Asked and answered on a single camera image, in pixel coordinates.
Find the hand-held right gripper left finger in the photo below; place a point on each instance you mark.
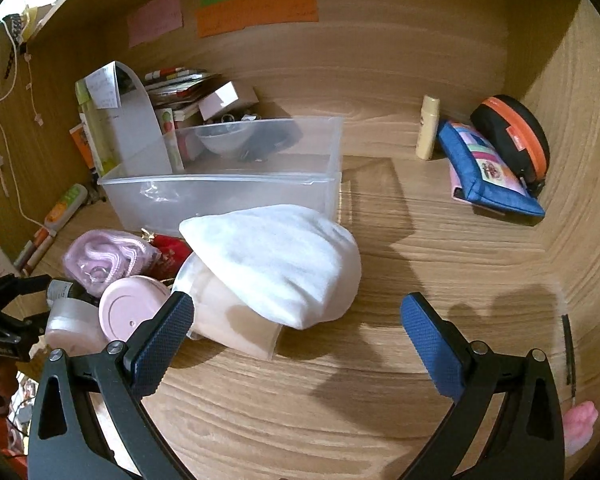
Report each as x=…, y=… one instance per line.
x=165, y=340

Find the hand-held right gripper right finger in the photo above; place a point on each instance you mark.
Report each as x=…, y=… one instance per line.
x=427, y=345

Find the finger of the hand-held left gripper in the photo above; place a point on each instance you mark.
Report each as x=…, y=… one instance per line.
x=15, y=325
x=15, y=284

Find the pink round container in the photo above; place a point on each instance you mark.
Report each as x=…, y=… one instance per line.
x=130, y=310

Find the dark small bottle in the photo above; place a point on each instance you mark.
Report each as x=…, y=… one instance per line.
x=65, y=290

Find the red velvet pouch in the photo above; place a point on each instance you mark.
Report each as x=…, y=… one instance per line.
x=172, y=252

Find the white cloth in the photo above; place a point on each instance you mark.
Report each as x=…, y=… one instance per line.
x=280, y=260

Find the clear plastic bin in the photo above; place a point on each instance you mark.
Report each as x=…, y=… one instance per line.
x=220, y=195

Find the wooden desktop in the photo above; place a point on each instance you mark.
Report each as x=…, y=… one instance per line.
x=430, y=270

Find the orange capped white marker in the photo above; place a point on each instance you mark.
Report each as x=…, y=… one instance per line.
x=44, y=241
x=26, y=256

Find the orange green tube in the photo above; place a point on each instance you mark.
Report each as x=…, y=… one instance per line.
x=65, y=206

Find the dark metal clip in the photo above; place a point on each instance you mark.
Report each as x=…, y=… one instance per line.
x=92, y=194

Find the black strip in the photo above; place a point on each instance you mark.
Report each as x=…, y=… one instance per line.
x=569, y=355

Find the orange white box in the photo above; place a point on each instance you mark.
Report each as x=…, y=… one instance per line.
x=81, y=146

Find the pink fuzzy object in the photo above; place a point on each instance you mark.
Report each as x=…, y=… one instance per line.
x=580, y=427

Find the blue pencil pouch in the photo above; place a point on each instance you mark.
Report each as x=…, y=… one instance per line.
x=485, y=175

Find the white box with paper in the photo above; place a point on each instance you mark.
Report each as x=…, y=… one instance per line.
x=140, y=135

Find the small clear bowl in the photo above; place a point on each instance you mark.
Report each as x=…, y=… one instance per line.
x=225, y=141

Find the fruit print white carton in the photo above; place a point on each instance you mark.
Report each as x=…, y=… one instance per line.
x=172, y=130

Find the cream tube bottle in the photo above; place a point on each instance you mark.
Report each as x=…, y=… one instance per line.
x=427, y=130

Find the white printed paper slip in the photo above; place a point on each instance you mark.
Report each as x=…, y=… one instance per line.
x=104, y=87

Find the black orange round case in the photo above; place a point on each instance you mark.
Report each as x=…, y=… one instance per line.
x=515, y=135

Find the pale pink cardboard box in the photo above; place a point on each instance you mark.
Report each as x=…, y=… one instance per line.
x=225, y=100

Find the stack of booklets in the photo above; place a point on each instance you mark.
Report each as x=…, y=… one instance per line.
x=180, y=85

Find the pink sticky note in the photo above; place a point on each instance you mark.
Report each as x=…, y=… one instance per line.
x=155, y=17

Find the orange sticky note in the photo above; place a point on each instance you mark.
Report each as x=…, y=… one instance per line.
x=255, y=12

